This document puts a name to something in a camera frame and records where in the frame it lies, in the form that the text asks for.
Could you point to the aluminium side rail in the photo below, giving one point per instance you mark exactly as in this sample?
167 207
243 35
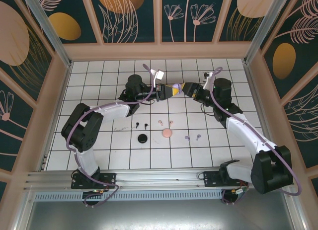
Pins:
44 163
256 91

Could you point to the black earbud charging case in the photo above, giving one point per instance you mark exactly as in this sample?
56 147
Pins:
142 138

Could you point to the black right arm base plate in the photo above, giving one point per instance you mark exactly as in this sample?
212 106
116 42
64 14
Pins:
211 179

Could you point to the grey metal plate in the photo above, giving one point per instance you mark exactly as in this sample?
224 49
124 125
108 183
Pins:
159 215

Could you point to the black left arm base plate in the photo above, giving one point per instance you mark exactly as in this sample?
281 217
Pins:
109 179

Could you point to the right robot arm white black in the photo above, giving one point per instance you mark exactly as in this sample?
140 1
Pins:
248 133

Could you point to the yellow power connector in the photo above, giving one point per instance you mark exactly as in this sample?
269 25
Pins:
234 191
101 191

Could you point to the pink earbud charging case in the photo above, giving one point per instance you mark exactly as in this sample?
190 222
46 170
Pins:
166 133

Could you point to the aluminium frame post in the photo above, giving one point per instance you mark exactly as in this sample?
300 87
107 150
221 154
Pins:
48 28
264 28

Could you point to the aluminium mounting rail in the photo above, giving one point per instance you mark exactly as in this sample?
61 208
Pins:
159 177

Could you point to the purple earbud charging case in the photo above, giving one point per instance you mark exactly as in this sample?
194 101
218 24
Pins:
177 86

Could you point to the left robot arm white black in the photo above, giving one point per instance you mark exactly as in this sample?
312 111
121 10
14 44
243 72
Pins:
85 163

